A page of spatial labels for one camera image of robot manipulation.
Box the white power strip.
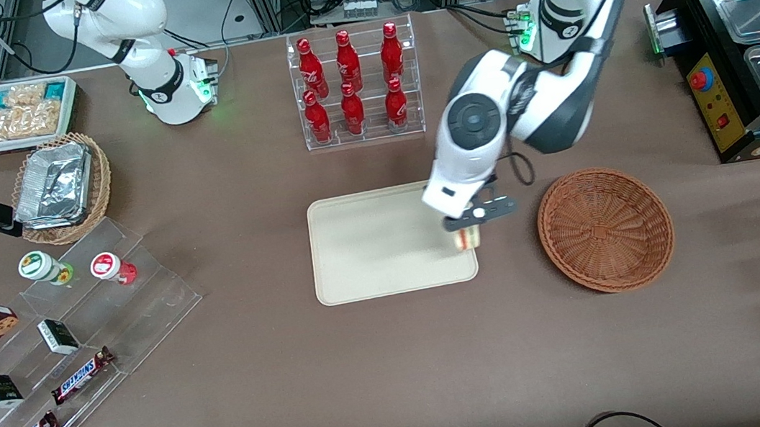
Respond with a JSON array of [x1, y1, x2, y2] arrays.
[[340, 0, 380, 20]]

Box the stacked aluminium foil trays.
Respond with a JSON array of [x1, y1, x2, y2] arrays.
[[7, 139, 101, 233]]

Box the clear rice cracker packet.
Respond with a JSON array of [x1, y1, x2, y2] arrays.
[[0, 81, 65, 142]]

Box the green lid snack cup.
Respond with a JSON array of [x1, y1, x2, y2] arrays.
[[16, 246, 77, 291]]

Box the red cola bottle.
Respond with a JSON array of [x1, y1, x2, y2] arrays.
[[381, 76, 412, 131], [332, 28, 365, 94], [302, 88, 334, 145], [376, 20, 408, 85], [295, 35, 331, 102], [338, 80, 368, 138]]

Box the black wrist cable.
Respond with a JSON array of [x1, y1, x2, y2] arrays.
[[489, 146, 538, 192]]

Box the brown round wicker basket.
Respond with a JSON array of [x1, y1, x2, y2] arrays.
[[531, 158, 681, 302]]

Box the white rectangular snack bin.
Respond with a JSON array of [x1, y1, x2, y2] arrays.
[[0, 74, 85, 155]]

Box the triangular sandwich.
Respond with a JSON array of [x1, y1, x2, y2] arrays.
[[452, 224, 485, 254]]

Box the red lid snack cup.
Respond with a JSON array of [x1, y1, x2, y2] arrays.
[[89, 248, 140, 290]]

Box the cream plastic tray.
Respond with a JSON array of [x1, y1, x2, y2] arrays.
[[304, 174, 482, 308]]

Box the clear acrylic stepped display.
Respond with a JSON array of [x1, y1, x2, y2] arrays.
[[0, 206, 220, 427]]

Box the light wicker basket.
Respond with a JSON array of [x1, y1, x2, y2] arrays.
[[4, 127, 120, 251]]

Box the clear acrylic bottle rack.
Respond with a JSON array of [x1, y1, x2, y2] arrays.
[[284, 12, 428, 153]]

